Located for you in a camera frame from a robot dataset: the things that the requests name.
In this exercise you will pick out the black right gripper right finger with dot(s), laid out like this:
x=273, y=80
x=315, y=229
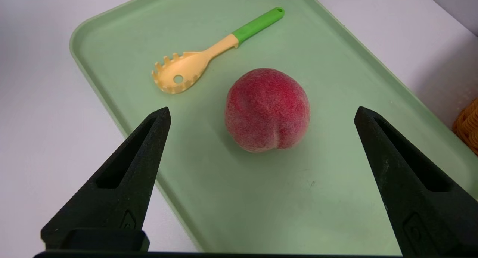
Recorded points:
x=422, y=198

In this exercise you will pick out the light green plastic tray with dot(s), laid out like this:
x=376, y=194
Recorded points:
x=261, y=198

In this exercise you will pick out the orange wicker basket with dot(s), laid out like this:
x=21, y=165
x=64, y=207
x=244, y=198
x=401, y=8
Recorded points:
x=468, y=127

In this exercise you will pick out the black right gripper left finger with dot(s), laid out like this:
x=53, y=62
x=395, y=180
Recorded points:
x=123, y=190

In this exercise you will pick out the red peach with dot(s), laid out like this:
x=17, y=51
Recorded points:
x=267, y=110

